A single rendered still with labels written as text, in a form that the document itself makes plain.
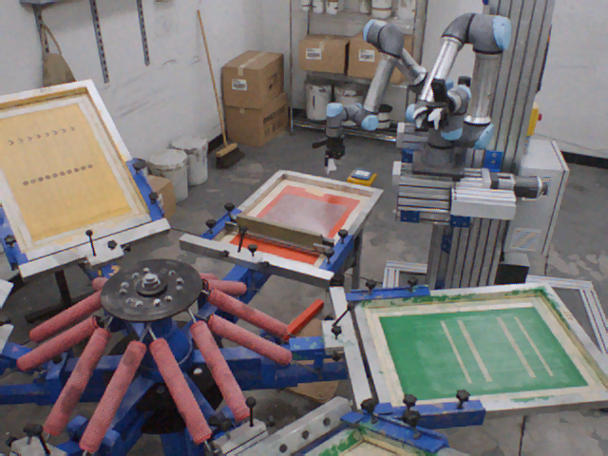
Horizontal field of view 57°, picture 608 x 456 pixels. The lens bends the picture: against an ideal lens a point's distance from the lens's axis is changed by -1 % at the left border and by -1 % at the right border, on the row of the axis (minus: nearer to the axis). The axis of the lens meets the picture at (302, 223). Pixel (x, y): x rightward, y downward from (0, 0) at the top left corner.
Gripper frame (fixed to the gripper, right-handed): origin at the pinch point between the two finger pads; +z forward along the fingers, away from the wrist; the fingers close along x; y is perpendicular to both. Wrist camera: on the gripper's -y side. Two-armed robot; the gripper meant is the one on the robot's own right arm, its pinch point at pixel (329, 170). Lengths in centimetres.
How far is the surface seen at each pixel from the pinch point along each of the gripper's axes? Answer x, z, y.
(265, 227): -61, 1, -5
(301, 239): -61, 3, 12
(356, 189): -1.8, 6.9, 16.1
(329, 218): -29.4, 9.6, 12.1
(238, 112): 219, 72, -182
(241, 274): -95, 1, 2
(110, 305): -154, -26, -6
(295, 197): -17.2, 9.6, -10.8
